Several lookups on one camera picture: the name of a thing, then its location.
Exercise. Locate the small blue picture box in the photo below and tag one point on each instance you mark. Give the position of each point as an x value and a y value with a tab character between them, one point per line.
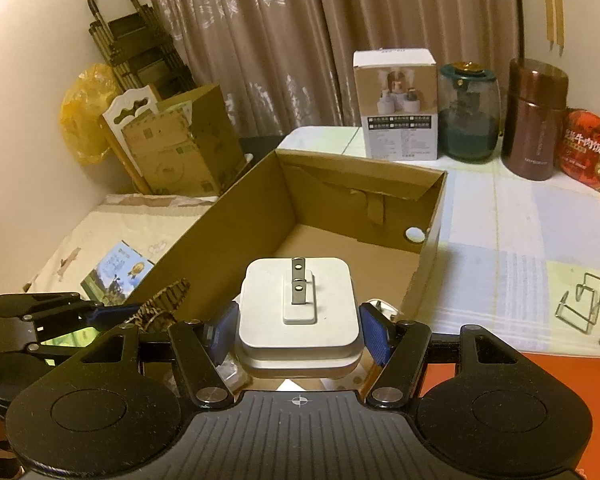
120	267

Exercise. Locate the brown cardboard box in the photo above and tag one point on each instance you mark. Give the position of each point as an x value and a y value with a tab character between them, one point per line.
230	220

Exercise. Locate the red food box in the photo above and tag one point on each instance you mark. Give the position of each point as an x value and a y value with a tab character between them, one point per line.
590	155

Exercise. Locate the folded cardboard cartons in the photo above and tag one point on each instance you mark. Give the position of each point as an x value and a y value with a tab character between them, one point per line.
190	150

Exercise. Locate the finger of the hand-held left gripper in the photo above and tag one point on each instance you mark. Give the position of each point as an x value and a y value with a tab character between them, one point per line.
110	314
35	349

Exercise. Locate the white cutout board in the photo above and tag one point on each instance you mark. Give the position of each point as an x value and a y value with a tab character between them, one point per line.
115	112

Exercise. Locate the wooden strip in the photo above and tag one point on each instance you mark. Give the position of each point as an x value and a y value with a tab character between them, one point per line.
559	10
548	10

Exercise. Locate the yellow plastic bag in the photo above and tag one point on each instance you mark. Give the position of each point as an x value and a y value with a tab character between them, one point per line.
85	120

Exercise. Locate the cream printed bed sheet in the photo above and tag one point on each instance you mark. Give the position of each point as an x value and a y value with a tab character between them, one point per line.
95	230

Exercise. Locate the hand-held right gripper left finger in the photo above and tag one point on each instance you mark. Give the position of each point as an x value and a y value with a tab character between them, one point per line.
225	332

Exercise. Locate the pale checked tablecloth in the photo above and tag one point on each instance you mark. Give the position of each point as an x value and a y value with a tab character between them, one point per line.
505	240

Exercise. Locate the leopard print hair clip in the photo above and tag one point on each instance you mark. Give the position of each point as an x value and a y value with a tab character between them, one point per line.
165	295

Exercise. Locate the orange printed mat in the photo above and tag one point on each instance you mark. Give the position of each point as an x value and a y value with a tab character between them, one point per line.
555	375

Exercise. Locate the beige patterned curtain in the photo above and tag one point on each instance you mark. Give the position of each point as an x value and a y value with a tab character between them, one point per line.
305	35

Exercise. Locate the green glass jar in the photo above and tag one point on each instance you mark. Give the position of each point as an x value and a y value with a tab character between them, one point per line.
467	120

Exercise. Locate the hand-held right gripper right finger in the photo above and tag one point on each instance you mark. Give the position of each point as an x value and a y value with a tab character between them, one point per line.
372	332

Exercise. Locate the brown thermos flask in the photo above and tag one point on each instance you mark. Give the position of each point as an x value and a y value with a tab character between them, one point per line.
532	125

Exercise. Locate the white charger plug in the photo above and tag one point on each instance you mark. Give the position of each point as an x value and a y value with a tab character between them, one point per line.
265	310

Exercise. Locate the white product box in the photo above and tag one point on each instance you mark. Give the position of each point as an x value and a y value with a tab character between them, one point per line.
395	105

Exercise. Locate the black folding rack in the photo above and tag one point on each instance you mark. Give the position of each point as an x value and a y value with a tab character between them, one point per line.
130	40

